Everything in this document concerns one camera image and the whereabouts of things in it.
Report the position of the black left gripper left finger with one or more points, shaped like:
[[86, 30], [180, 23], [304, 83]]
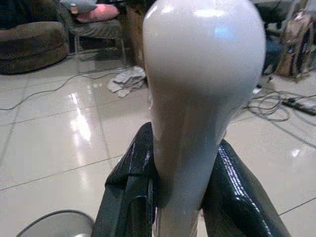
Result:
[[128, 187]]

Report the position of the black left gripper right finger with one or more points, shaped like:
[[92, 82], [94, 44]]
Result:
[[237, 187]]

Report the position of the brown round floor cushion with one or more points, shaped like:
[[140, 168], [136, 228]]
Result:
[[29, 47]]

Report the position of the grey round dustpan rim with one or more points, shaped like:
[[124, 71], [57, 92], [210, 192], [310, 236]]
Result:
[[56, 223]]

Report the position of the black power strip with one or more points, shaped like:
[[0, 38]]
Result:
[[300, 104]]

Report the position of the grey white crumpled cloth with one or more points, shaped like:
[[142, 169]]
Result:
[[127, 81]]

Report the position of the tan brown bag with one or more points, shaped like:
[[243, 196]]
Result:
[[296, 47]]

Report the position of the brown wooden cabinet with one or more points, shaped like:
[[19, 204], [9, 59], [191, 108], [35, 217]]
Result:
[[135, 32]]

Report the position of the pink pillow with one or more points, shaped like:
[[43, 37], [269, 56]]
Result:
[[98, 13]]

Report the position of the grey cushion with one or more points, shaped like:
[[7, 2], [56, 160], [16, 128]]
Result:
[[76, 4]]

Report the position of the grey metal frame chair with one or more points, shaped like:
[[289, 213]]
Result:
[[95, 30]]

